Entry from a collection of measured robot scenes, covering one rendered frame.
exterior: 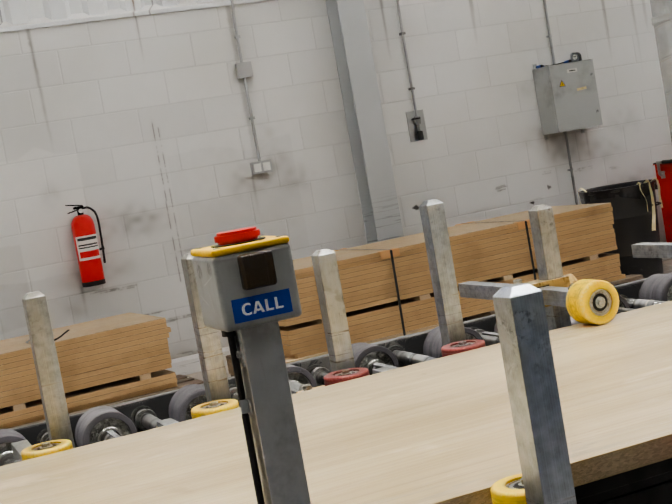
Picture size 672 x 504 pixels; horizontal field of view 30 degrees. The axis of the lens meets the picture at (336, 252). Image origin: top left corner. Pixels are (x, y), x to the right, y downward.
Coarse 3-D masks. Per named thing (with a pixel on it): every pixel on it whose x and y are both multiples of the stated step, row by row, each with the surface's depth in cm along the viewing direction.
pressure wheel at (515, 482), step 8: (504, 480) 134; (512, 480) 134; (520, 480) 134; (496, 488) 132; (504, 488) 131; (512, 488) 132; (520, 488) 132; (496, 496) 131; (504, 496) 129; (512, 496) 129; (520, 496) 128
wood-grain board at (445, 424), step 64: (640, 320) 221; (384, 384) 203; (448, 384) 194; (576, 384) 178; (640, 384) 171; (128, 448) 188; (192, 448) 180; (320, 448) 167; (384, 448) 160; (448, 448) 155; (512, 448) 149; (576, 448) 144; (640, 448) 142
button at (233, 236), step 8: (224, 232) 108; (232, 232) 106; (240, 232) 106; (248, 232) 106; (256, 232) 107; (216, 240) 107; (224, 240) 106; (232, 240) 106; (240, 240) 106; (248, 240) 107
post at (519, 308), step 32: (512, 288) 117; (512, 320) 116; (544, 320) 117; (512, 352) 118; (544, 352) 117; (512, 384) 119; (544, 384) 117; (512, 416) 120; (544, 416) 117; (544, 448) 117; (544, 480) 117
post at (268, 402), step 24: (240, 336) 107; (264, 336) 107; (264, 360) 107; (240, 384) 108; (264, 384) 107; (288, 384) 108; (264, 408) 107; (288, 408) 108; (264, 432) 107; (288, 432) 108; (264, 456) 107; (288, 456) 108; (264, 480) 108; (288, 480) 108
